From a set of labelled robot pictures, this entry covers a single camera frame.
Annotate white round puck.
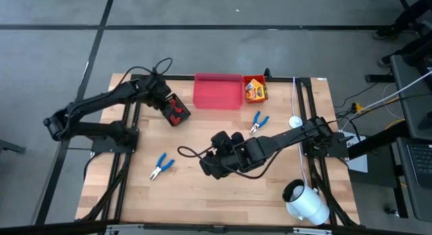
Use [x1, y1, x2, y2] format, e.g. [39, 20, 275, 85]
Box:
[288, 115, 303, 129]

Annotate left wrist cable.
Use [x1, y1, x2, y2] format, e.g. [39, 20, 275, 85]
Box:
[124, 57, 173, 79]

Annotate dark stand foot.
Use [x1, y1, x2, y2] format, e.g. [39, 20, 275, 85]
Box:
[0, 139, 27, 154]

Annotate blue handled pliers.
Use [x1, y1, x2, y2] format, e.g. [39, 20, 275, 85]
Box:
[149, 153, 176, 181]
[248, 110, 270, 135]

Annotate white paper sheet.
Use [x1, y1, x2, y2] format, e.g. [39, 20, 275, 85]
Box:
[339, 130, 369, 174]

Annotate black rail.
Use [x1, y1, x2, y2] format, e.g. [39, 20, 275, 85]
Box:
[0, 219, 432, 235]

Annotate grey white cable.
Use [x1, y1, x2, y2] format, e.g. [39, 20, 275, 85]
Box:
[340, 70, 432, 131]

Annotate black desk foot bar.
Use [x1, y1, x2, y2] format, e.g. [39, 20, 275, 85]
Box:
[365, 74, 396, 84]

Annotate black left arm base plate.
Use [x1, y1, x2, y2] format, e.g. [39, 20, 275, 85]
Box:
[90, 128, 140, 154]

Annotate yellow cable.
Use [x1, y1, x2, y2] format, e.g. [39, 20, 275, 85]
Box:
[362, 96, 406, 130]

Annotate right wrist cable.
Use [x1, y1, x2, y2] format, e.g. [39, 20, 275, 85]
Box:
[178, 146, 281, 180]

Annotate dark grey desk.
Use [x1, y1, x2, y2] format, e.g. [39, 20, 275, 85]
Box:
[391, 54, 432, 141]

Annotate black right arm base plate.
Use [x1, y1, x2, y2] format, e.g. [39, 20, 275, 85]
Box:
[302, 133, 349, 158]

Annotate silver bracket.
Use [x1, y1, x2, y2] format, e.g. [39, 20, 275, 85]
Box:
[292, 227, 333, 235]
[105, 224, 145, 235]

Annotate thin white cable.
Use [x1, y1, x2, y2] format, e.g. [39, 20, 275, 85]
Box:
[291, 76, 308, 186]

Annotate small red plastic bin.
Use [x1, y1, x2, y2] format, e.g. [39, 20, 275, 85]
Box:
[242, 74, 269, 104]

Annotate black aluminium table frame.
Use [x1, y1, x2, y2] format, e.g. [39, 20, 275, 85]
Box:
[79, 66, 360, 229]

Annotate dark laptop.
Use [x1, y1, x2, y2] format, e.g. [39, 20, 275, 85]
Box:
[396, 137, 432, 222]

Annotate wrist cable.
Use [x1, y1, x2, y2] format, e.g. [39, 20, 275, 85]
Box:
[124, 57, 173, 79]
[178, 146, 281, 180]

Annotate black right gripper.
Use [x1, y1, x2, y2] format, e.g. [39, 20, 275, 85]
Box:
[198, 130, 246, 180]

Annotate person's shoe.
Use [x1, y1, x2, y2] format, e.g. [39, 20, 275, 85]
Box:
[372, 28, 396, 40]
[377, 55, 394, 69]

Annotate black floor cable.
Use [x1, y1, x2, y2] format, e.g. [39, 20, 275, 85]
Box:
[333, 82, 379, 109]

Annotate black desk beam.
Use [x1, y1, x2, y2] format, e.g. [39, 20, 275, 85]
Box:
[347, 122, 411, 161]

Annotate person's leg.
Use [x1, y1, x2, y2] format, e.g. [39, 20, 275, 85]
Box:
[391, 32, 432, 66]
[391, 0, 432, 32]

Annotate pink translucent plastic bin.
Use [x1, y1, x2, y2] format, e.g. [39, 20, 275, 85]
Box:
[192, 72, 244, 111]

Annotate black mesh tray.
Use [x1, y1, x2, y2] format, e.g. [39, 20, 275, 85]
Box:
[161, 93, 192, 128]

